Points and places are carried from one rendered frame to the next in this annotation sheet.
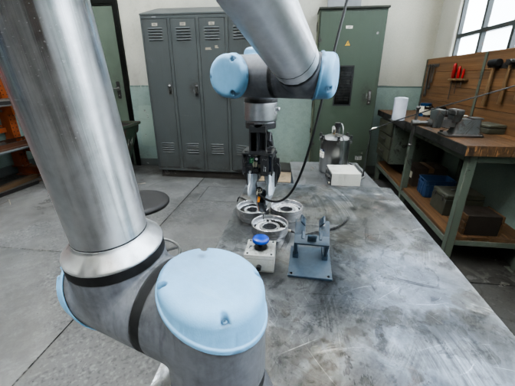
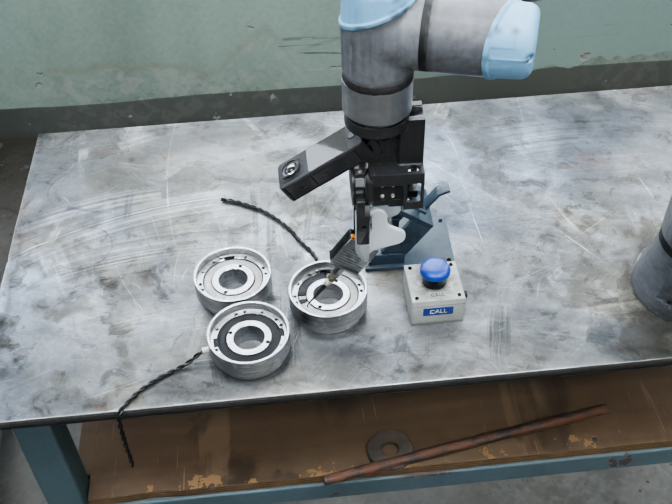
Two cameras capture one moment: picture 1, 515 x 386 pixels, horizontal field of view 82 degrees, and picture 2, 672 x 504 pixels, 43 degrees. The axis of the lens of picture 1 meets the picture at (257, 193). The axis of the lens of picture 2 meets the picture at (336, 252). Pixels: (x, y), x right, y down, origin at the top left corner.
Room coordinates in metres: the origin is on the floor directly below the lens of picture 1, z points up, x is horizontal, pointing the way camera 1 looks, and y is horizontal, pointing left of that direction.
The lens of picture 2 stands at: (0.90, 0.74, 1.66)
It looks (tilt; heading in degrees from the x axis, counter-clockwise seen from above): 44 degrees down; 258
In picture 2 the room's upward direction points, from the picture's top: 2 degrees counter-clockwise
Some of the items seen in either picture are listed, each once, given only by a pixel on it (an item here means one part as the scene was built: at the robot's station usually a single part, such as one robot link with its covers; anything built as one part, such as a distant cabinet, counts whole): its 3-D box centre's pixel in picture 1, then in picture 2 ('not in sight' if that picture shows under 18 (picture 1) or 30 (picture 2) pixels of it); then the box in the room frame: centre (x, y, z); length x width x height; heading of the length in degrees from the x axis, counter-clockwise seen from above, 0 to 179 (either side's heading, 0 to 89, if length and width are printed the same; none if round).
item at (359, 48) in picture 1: (342, 100); not in sight; (3.70, -1.02, 0.96); 0.73 x 0.34 x 1.92; 83
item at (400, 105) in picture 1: (399, 108); not in sight; (2.76, -1.29, 0.96); 0.12 x 0.11 x 0.20; 83
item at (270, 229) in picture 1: (269, 228); (328, 298); (0.75, -0.03, 0.82); 0.10 x 0.10 x 0.04
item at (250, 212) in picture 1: (253, 211); (249, 341); (0.86, 0.01, 0.82); 0.10 x 0.10 x 0.04
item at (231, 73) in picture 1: (247, 76); (481, 29); (0.59, 0.02, 1.23); 0.11 x 0.11 x 0.08; 65
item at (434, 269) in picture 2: (260, 245); (434, 278); (0.61, -0.01, 0.85); 0.04 x 0.04 x 0.05
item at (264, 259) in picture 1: (260, 256); (437, 291); (0.61, -0.01, 0.82); 0.08 x 0.07 x 0.05; 173
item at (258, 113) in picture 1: (261, 112); (376, 92); (0.69, -0.01, 1.15); 0.08 x 0.08 x 0.05
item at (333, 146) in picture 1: (338, 151); not in sight; (1.66, -0.46, 0.83); 0.41 x 0.19 x 0.30; 177
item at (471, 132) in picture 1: (428, 139); not in sight; (2.63, -1.53, 0.71); 2.01 x 0.82 x 1.41; 173
